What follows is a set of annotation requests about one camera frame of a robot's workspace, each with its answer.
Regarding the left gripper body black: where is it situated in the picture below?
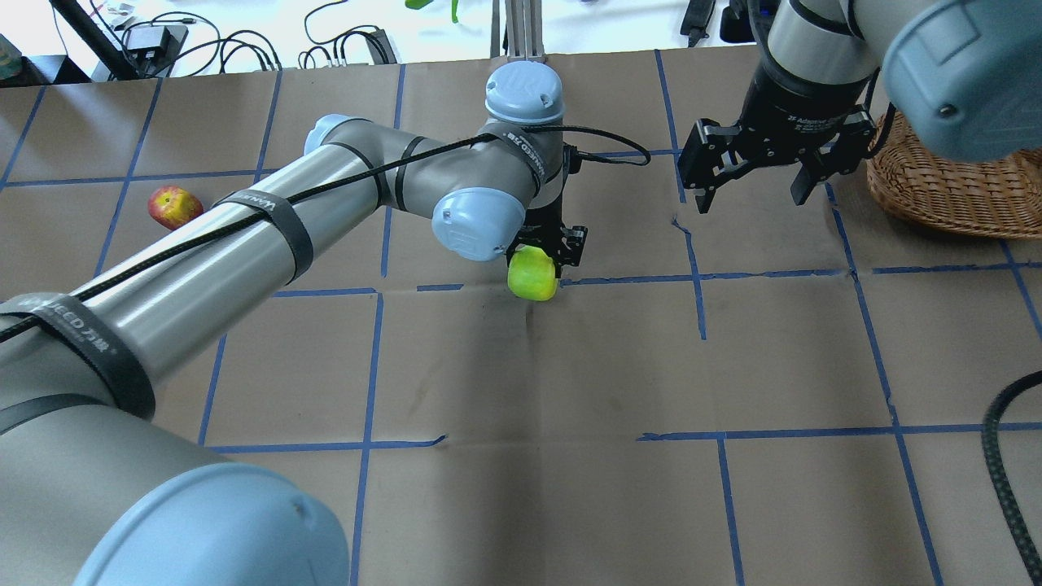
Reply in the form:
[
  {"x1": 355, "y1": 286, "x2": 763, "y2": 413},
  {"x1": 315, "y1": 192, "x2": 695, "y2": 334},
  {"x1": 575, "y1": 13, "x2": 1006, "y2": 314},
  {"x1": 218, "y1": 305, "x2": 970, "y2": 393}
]
[{"x1": 513, "y1": 146, "x2": 588, "y2": 269}]

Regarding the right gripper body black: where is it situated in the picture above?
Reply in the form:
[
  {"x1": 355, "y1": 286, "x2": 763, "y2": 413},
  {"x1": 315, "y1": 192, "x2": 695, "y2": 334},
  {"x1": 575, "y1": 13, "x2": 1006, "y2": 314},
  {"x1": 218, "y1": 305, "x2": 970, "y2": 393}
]
[{"x1": 677, "y1": 63, "x2": 876, "y2": 190}]

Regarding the green apple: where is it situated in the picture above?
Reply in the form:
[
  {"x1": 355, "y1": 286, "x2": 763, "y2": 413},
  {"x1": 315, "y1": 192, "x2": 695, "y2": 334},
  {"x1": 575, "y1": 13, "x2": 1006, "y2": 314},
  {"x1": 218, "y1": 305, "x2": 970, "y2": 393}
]
[{"x1": 507, "y1": 245, "x2": 559, "y2": 303}]

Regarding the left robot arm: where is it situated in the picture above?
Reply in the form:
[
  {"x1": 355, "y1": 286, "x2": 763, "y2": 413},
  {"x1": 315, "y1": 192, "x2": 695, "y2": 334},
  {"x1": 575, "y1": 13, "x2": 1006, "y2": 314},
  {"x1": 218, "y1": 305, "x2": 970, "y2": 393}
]
[{"x1": 1, "y1": 60, "x2": 576, "y2": 585}]

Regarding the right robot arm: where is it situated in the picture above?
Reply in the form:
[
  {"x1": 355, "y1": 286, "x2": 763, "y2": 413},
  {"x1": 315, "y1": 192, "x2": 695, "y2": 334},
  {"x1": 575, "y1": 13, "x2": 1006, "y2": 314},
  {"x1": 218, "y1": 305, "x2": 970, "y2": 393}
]
[{"x1": 677, "y1": 1, "x2": 1041, "y2": 214}]

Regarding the wicker basket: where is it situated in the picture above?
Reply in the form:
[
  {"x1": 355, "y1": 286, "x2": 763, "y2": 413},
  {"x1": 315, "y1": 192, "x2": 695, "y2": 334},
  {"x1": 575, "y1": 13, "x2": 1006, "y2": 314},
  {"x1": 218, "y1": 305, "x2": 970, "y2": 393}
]
[{"x1": 867, "y1": 114, "x2": 1041, "y2": 240}]

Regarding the brown paper table cover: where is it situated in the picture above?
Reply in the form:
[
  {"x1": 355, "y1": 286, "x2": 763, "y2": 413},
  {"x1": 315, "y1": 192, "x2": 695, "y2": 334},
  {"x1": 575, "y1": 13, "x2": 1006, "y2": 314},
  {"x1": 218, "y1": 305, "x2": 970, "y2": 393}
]
[{"x1": 2, "y1": 47, "x2": 1040, "y2": 585}]

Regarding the reacher grabber tool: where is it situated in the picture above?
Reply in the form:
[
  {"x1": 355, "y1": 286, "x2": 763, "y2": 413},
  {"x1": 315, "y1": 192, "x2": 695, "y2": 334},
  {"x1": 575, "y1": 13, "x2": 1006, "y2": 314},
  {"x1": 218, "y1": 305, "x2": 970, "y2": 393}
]
[{"x1": 403, "y1": 0, "x2": 462, "y2": 26}]

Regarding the red yellow apple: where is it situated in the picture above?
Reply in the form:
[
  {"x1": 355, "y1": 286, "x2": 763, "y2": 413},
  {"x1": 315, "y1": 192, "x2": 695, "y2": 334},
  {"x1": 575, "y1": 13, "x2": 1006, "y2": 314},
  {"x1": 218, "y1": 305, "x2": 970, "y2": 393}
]
[{"x1": 147, "y1": 185, "x2": 205, "y2": 230}]

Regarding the black power adapter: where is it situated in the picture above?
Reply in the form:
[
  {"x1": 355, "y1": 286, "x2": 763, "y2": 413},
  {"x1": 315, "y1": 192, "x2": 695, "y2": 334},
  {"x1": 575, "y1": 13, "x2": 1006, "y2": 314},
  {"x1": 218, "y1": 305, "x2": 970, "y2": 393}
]
[{"x1": 122, "y1": 24, "x2": 187, "y2": 68}]

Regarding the aluminium frame post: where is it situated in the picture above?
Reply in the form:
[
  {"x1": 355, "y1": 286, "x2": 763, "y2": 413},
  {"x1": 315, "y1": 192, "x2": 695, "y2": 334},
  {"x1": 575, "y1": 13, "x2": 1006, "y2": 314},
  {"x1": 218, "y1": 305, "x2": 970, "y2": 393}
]
[{"x1": 490, "y1": 0, "x2": 546, "y2": 63}]

